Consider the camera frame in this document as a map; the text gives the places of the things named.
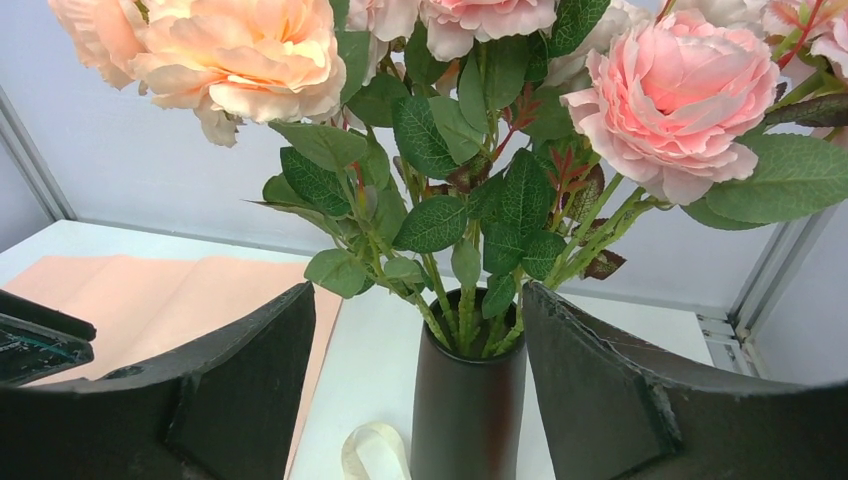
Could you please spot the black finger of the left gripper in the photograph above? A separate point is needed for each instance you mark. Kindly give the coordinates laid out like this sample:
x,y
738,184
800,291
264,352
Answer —
x,y
37,341

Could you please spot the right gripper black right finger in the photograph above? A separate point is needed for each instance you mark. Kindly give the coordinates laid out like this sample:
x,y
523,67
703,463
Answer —
x,y
614,406

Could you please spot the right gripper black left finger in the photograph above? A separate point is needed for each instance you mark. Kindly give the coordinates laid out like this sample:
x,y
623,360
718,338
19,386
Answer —
x,y
222,406

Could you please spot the pink paper bouquet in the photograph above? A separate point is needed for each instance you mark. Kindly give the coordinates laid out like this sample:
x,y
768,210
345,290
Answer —
x,y
142,308

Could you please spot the cream printed ribbon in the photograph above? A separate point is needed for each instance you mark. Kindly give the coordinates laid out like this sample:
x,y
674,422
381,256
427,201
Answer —
x,y
374,450

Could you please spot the peach pink rose stems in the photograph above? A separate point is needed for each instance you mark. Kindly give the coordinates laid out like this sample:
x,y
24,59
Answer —
x,y
289,64

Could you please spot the small pink rose stem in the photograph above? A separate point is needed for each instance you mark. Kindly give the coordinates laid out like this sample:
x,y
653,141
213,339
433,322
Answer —
x,y
504,189

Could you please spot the white rose stem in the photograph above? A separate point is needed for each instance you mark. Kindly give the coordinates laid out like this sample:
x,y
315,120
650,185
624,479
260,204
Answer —
x,y
387,23

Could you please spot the black cylindrical vase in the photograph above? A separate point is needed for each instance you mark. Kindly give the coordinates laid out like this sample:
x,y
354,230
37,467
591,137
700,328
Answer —
x,y
467,411

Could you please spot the peach white artificial roses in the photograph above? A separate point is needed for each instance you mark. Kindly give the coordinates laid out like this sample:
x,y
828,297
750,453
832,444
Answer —
x,y
533,134

